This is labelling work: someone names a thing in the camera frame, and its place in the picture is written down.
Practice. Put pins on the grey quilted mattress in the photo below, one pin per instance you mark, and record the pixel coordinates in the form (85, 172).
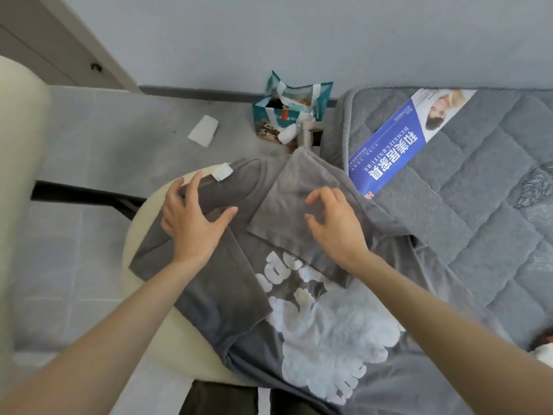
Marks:
(475, 194)

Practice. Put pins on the teal printed shopping bag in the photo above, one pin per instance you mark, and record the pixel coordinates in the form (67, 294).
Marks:
(274, 118)

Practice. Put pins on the person's right middle finger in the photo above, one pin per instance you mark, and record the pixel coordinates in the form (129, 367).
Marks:
(337, 195)

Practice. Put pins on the person's dark trousers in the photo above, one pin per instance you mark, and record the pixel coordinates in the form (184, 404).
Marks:
(216, 399)

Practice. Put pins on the grey T-shirt with white print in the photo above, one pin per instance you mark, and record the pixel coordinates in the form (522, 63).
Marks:
(224, 293)

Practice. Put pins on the beige door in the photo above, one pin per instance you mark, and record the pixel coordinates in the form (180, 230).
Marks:
(47, 34)

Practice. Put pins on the person's left hand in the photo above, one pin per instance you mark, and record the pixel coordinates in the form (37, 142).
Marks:
(188, 231)

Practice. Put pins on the blue and white mattress label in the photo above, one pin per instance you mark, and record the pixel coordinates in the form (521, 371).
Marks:
(389, 155)

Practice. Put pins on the metal door stopper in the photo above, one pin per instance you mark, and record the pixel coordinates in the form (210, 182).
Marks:
(96, 67)

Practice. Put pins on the white crumpled cloth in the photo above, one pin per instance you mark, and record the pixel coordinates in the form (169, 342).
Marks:
(543, 354)

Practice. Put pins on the person's right forearm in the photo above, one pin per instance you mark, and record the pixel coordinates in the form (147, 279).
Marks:
(445, 337)

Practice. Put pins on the person's right hand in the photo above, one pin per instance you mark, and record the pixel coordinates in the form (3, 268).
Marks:
(343, 237)

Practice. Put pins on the black metal bar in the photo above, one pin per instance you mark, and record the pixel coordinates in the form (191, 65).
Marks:
(82, 193)

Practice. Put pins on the person's left forearm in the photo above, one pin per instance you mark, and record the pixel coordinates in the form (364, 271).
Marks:
(99, 341)

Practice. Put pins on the person's left thumb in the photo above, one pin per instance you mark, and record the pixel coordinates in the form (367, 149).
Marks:
(224, 218)

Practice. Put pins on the white tissue paper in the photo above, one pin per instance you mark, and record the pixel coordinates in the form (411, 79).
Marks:
(203, 130)

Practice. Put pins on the person's left middle finger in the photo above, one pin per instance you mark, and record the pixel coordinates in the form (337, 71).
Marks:
(176, 190)

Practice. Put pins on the cream round stool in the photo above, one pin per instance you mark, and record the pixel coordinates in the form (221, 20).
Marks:
(181, 345)

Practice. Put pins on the person's right thumb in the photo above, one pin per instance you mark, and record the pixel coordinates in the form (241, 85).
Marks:
(313, 223)

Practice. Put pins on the white bottle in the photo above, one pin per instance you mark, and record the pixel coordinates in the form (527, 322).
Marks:
(288, 133)

